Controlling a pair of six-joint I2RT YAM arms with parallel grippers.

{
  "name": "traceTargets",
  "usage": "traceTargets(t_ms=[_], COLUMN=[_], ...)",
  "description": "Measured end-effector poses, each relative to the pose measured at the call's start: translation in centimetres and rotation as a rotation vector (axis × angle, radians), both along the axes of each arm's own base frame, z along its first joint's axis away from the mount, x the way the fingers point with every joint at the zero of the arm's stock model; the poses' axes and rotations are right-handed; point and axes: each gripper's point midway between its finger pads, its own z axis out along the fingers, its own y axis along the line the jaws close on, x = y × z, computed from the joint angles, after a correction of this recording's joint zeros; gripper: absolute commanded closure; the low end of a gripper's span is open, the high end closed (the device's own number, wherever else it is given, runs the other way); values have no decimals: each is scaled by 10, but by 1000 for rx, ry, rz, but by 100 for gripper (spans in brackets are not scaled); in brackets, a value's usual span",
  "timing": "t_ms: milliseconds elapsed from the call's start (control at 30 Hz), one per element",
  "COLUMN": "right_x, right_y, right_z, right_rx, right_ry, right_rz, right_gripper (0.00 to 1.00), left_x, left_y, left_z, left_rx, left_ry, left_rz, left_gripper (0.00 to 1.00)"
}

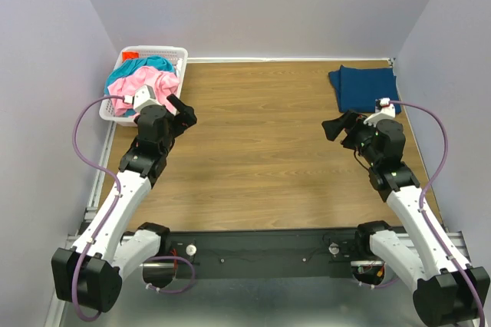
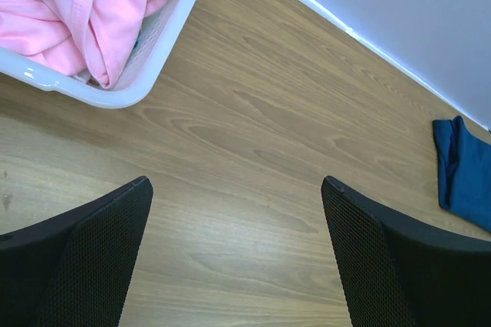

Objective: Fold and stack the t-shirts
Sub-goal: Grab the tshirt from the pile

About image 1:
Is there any orange tag in basket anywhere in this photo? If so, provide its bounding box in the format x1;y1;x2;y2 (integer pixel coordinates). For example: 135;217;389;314
121;51;140;62

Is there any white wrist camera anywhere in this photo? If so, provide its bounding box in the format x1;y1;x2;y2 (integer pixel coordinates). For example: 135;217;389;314
364;97;396;127
124;85;160;113

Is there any pink t shirt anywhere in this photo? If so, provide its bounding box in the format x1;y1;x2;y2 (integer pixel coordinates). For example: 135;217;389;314
107;66;180;114

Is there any white plastic laundry basket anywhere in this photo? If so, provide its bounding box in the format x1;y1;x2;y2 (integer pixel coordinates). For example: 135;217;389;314
100;45;188;127

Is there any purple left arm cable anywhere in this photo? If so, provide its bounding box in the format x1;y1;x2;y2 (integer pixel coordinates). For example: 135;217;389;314
71;94;133;322

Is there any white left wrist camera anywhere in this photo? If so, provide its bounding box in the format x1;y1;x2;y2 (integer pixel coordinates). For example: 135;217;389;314
124;85;160;113

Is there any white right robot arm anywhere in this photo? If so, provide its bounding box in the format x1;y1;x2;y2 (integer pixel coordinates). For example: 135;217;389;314
321;107;490;326

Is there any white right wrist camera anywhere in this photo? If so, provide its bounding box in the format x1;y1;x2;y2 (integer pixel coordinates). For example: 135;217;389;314
364;97;396;127

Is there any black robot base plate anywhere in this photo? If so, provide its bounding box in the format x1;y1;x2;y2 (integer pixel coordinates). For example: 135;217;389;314
126;226;407;282

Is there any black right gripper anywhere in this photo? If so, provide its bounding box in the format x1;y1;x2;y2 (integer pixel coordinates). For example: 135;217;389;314
322;108;381;166

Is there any teal t shirt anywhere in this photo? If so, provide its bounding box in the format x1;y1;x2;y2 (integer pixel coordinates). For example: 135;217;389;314
104;55;176;95

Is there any aluminium frame rail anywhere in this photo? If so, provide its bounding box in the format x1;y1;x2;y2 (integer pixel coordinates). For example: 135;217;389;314
44;122;116;326

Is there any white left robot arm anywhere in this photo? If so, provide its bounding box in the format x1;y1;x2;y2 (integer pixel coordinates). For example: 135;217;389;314
51;94;197;322

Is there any folded navy blue t shirt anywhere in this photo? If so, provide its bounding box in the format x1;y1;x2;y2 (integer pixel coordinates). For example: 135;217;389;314
328;65;399;113

